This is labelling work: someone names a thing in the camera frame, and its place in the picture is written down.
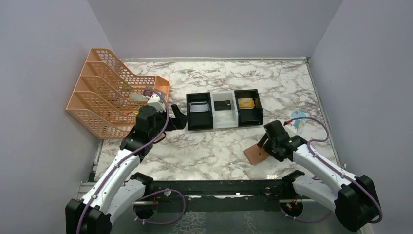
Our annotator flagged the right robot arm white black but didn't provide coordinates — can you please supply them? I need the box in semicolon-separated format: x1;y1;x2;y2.
257;119;383;232

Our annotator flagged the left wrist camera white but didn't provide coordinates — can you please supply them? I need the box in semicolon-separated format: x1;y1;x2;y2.
147;94;166;113

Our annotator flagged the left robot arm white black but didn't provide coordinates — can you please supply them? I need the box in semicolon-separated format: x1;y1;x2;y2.
65;104;188;234

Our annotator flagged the blue packaged item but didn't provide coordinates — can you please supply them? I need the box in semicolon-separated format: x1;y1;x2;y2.
291;110;307;135

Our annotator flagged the black right sorting tray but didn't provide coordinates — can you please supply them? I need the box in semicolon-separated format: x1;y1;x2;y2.
234;89;263;127

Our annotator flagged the silver card in tray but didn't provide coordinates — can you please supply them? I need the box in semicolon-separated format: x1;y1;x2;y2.
189;101;209;113

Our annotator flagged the brown leather card holder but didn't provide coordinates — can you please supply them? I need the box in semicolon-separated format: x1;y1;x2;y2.
243;144;270;165

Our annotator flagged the white middle sorting tray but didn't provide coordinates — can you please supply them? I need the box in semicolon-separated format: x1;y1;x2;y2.
210;90;239;129

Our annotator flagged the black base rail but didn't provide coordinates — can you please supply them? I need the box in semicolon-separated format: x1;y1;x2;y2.
87;173;314;214

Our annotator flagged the black card in tray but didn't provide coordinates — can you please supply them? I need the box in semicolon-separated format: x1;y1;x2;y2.
214;100;232;111

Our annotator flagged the black left sorting tray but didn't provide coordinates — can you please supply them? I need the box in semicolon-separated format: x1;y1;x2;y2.
186;92;213;131

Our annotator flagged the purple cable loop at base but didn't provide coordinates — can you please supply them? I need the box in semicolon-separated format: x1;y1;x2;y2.
132;189;187;226

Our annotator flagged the orange plastic file rack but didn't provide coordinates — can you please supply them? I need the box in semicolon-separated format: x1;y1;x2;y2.
66;48;170;139

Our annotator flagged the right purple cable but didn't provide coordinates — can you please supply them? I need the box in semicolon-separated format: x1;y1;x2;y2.
283;117;384;224

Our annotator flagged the gold card in tray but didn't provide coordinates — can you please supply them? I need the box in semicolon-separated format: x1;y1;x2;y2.
237;98;255;110

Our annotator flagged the black sorting tray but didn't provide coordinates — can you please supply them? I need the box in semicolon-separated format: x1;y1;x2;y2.
234;89;263;127
186;92;213;131

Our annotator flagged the grey item in rack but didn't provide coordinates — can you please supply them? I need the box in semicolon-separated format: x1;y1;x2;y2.
129;93;146;101

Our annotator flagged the yellow marker in rack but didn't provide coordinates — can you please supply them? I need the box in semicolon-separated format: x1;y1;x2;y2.
124;111;139;116

